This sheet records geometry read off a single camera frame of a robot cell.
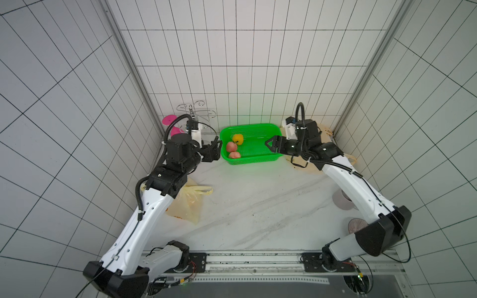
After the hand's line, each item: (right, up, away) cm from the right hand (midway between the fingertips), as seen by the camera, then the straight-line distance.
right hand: (274, 139), depth 78 cm
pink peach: (-20, -3, +29) cm, 35 cm away
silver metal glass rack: (-39, +15, +10) cm, 43 cm away
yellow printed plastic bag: (-37, -27, 0) cm, 46 cm away
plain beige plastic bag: (+9, -10, -14) cm, 19 cm away
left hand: (-25, -3, -8) cm, 27 cm away
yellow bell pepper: (-16, +2, +33) cm, 36 cm away
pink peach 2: (-18, -8, +23) cm, 30 cm away
